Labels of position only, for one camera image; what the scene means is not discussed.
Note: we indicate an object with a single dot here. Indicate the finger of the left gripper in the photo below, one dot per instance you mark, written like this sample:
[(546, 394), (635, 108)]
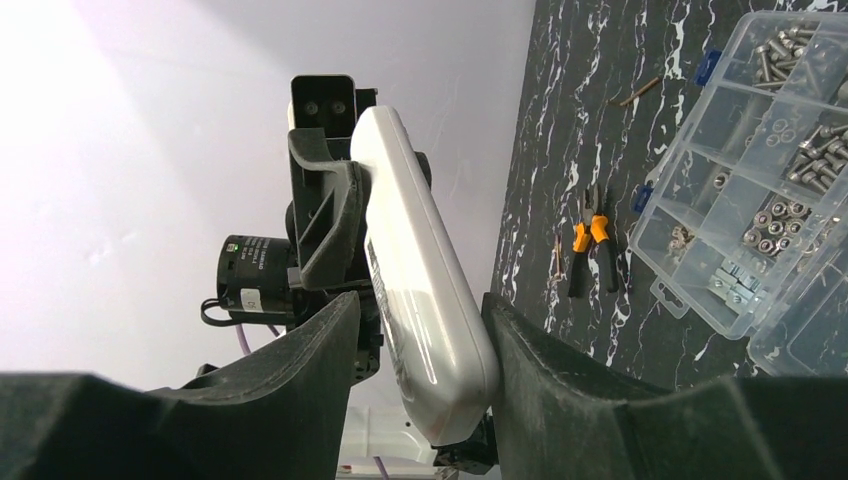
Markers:
[(328, 205)]

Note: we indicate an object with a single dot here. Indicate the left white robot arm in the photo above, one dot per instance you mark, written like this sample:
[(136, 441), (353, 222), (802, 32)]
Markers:
[(283, 282)]

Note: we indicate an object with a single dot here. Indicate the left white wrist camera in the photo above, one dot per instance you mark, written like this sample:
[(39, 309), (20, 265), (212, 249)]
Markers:
[(331, 102)]

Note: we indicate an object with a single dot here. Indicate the clear plastic screw box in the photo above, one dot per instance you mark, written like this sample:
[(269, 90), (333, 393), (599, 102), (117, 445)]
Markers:
[(746, 225)]

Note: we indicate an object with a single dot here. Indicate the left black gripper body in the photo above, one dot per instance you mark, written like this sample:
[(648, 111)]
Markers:
[(370, 338)]

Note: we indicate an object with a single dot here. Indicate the white remote control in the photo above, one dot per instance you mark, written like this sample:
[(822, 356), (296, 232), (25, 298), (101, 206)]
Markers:
[(444, 361)]

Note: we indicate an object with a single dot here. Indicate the orange handled pliers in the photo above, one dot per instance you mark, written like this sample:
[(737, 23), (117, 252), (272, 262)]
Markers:
[(591, 231)]

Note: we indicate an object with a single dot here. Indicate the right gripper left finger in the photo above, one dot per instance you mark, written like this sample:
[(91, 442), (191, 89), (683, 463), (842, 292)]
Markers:
[(277, 413)]

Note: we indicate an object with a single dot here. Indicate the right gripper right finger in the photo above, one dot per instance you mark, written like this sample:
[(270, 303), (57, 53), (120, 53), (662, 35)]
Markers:
[(559, 414)]

